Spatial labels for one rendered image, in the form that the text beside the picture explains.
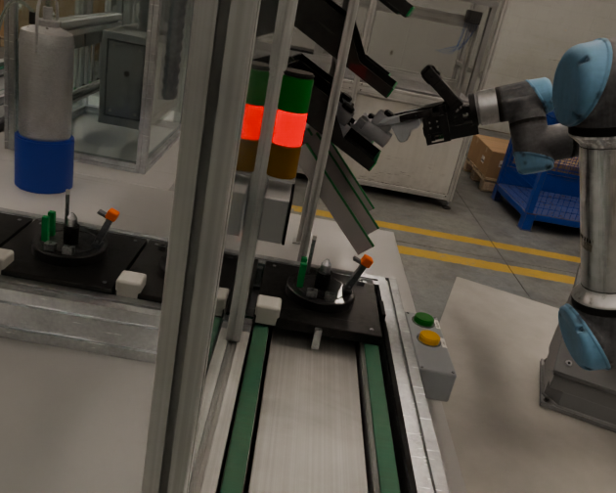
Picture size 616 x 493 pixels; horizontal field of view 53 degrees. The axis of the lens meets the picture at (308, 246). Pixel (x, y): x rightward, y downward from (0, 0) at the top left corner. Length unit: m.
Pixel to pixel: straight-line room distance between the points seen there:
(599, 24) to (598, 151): 9.40
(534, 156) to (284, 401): 0.72
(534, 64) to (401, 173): 5.17
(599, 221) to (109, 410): 0.82
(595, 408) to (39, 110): 1.51
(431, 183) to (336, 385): 4.36
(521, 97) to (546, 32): 8.76
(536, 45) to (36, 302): 9.37
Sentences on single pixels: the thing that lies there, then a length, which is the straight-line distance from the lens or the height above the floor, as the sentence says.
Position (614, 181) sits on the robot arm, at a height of 1.35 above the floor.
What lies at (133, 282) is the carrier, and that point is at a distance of 1.15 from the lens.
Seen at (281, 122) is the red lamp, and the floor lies 1.34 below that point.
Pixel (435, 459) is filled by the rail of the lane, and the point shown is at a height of 0.96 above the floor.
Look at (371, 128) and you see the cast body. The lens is 1.40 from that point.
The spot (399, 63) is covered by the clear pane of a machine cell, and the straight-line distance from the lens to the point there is 5.11.
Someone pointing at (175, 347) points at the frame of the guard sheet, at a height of 1.31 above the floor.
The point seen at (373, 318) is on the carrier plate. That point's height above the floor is 0.97.
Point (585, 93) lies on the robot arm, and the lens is 0.97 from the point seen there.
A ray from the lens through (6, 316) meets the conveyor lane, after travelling 1.21.
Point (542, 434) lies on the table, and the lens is 1.27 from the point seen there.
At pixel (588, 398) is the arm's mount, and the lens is 1.34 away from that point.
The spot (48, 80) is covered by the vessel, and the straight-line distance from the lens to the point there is 1.81.
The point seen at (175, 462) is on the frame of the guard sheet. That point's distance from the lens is 0.45.
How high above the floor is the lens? 1.53
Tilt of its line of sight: 23 degrees down
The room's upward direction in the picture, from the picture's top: 12 degrees clockwise
